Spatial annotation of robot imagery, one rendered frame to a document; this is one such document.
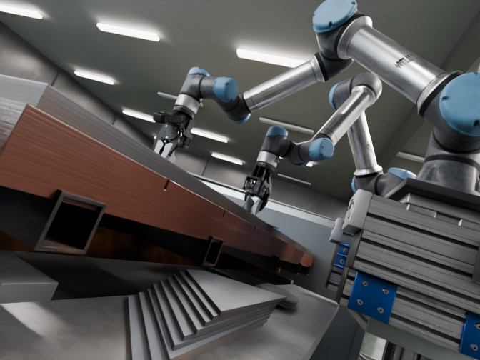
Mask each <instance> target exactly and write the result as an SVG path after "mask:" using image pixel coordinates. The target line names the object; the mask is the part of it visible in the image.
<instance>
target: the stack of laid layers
mask: <svg viewBox="0 0 480 360"><path fill-rule="evenodd" d="M0 96H2V97H5V98H8V99H14V100H17V101H22V102H26V103H28V104H31V105H32V106H34V107H36V108H38V109H40V110H42V111H43V112H45V113H47V114H49V115H51V116H53V117H54V118H56V119H58V120H60V121H62V122H64V123H65V124H68V125H69V126H71V127H73V128H75V129H77V130H79V131H80V132H82V133H84V134H86V135H88V136H90V137H91V138H93V139H96V140H97V141H99V142H101V143H103V144H105V145H107V146H108V147H110V148H112V149H114V150H116V151H118V152H119V153H121V154H123V155H125V156H127V157H129V158H130V159H133V160H134V161H136V162H138V163H140V164H142V165H144V166H145V167H147V168H149V169H151V170H153V171H155V172H156V173H158V174H161V175H162V176H164V177H166V178H167V179H169V180H172V181H173V182H175V183H177V184H179V185H181V186H182V187H184V188H186V189H188V190H190V191H192V192H194V193H195V194H198V195H199V196H201V197H203V198H205V199H207V200H209V201H210V202H212V203H214V204H216V205H218V206H220V207H221V208H223V209H225V210H227V211H229V212H231V213H233V214H235V215H237V216H238V217H240V218H242V219H244V220H246V221H247V222H249V223H251V224H253V225H255V226H257V227H259V228H260V229H263V230H264V231H266V232H268V233H270V234H272V235H274V236H275V237H277V238H279V239H281V240H283V241H285V242H286V243H288V244H291V245H292V246H294V247H296V248H298V249H300V250H302V251H303V252H305V253H306V250H307V249H306V248H305V247H303V246H302V245H301V244H298V243H297V242H295V241H294V240H292V239H290V238H289V237H288V236H286V235H284V234H283V233H281V232H280V231H278V230H276V229H275V228H274V227H272V226H270V225H268V224H267V223H266V222H264V221H262V220H261V219H259V218H258V217H256V216H254V215H253V214H251V213H250V212H248V211H247V210H245V209H243V208H242V207H240V206H239V205H237V204H235V203H234V202H232V201H231V200H229V199H228V198H226V197H225V196H223V195H221V194H220V193H218V192H217V191H215V190H213V189H212V188H210V187H209V186H207V185H206V184H204V183H202V182H201V181H199V180H198V179H196V178H194V177H193V176H192V175H190V174H188V173H186V172H185V171H183V170H182V169H180V168H179V167H177V166H175V165H174V164H172V163H171V162H170V161H167V160H166V159H165V158H163V157H162V156H159V155H158V154H157V153H155V152H153V151H152V150H151V149H149V148H147V147H145V146H144V145H143V144H141V143H139V142H138V141H136V140H135V139H133V138H131V137H130V136H128V135H127V134H125V133H124V132H122V131H120V130H119V129H117V128H116V127H114V126H112V125H111V124H109V123H108V122H106V121H104V120H103V119H101V118H100V117H98V116H97V115H95V114H93V113H92V112H90V111H89V110H87V109H85V108H84V107H83V106H81V105H79V104H78V103H76V102H75V101H73V100H71V99H70V98H69V97H67V96H65V95H63V94H62V93H61V92H59V91H57V90H56V89H54V88H53V87H51V86H49V85H48V84H42V83H38V82H34V81H27V80H23V79H16V78H11V77H7V76H1V75H0Z"/></svg>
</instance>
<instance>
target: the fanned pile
mask: <svg viewBox="0 0 480 360"><path fill-rule="evenodd" d="M286 298H287V297H286V296H282V295H280V294H276V293H274V292H270V291H267V290H264V289H260V288H258V287H255V286H251V285H248V284H245V283H242V282H239V281H235V280H233V279H229V278H226V277H223V276H219V275H217V274H213V273H211V272H207V271H202V270H191V269H186V271H180V272H179V274H173V276H172V277H167V278H166V280H160V282H159V283H158V284H153V285H152V289H147V291H146V292H139V294H138V296H128V297H127V300H126V302H127V316H128V330H129V356H130V360H191V359H193V358H195V357H198V356H200V355H202V354H204V353H206V352H208V351H211V350H212V349H215V348H216V347H218V346H221V345H223V344H225V343H227V342H229V341H232V340H234V339H236V338H238V337H240V336H243V335H244V334H247V333H249V332H250V331H253V330H255V329H257V328H259V327H261V326H263V325H264V323H266V322H267V321H268V318H270V316H271V315H269V314H272V311H274V310H275V308H274V307H276V306H277V304H278V303H279V302H280V301H282V300H284V299H286Z"/></svg>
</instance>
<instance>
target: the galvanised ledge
mask: <svg viewBox="0 0 480 360"><path fill-rule="evenodd" d="M275 286H278V287H280V288H282V289H285V290H287V291H289V292H290V293H291V294H293V295H294V296H295V297H296V298H297V299H298V302H297V304H296V306H295V307H294V308H292V309H288V308H285V307H283V306H280V305H278V304H277V306H276V307H274V308H275V310H274V311H272V314H269V315H271V316H270V318H268V321H267V322H266V323H264V325H263V326H261V327H259V328H257V329H255V330H253V331H250V332H249V333H247V334H244V335H243V336H240V337H238V338H236V339H234V340H232V341H229V342H227V343H225V344H223V345H221V346H218V347H216V348H215V349H212V350H211V351H208V352H206V353H204V354H202V355H200V356H198V357H195V358H193V359H191V360H309V359H310V358H311V355H312V354H313V352H314V351H315V349H316V347H317V346H318V344H319V342H320V341H321V339H322V337H323V335H324V334H325V332H326V330H327V329H328V327H329V325H330V323H331V322H332V320H333V318H334V317H335V315H336V313H337V311H338V309H339V304H337V303H336V302H335V301H333V300H331V299H328V298H326V297H324V296H321V295H318V294H315V293H314V292H312V291H309V290H306V289H304V288H301V287H300V286H297V285H295V284H286V285H275ZM128 296H138V294H137V295H126V296H105V297H94V298H84V299H63V300H52V301H31V302H20V303H10V304H0V360H130V356H129V330H128V316H127V302H126V300H127V297H128Z"/></svg>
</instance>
